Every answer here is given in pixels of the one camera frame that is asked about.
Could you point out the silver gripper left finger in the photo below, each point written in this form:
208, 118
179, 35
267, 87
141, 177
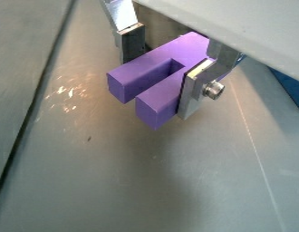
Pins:
128, 30

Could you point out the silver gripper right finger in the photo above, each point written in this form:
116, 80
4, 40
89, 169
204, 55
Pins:
200, 83

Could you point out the purple double-square block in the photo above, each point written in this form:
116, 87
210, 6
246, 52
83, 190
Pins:
151, 78

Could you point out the blue shape-sorting board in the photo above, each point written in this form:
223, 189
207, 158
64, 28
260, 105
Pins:
288, 83

